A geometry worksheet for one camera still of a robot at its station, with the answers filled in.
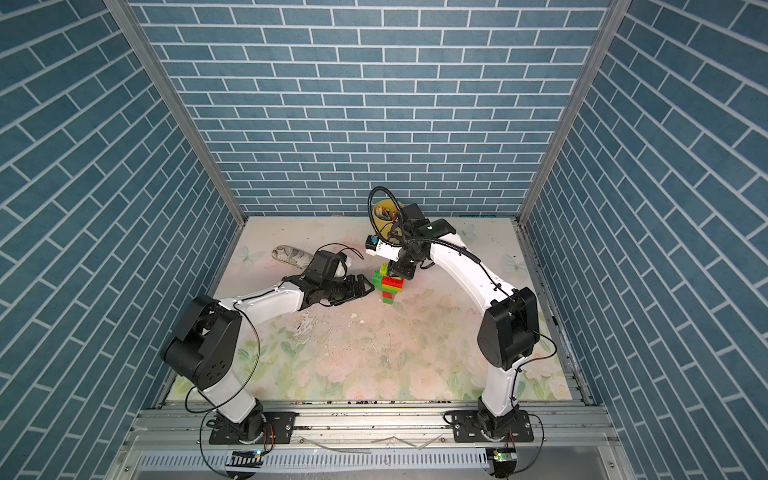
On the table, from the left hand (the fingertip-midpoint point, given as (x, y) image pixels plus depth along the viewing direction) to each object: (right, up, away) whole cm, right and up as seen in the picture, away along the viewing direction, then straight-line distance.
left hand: (372, 292), depth 90 cm
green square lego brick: (+4, -4, +6) cm, 8 cm away
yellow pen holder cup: (+3, +26, +16) cm, 31 cm away
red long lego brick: (+6, +3, -4) cm, 8 cm away
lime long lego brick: (+1, +5, -1) cm, 5 cm away
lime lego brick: (+6, +1, -2) cm, 6 cm away
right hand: (+8, +8, -4) cm, 12 cm away
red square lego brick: (+4, -2, +4) cm, 6 cm away
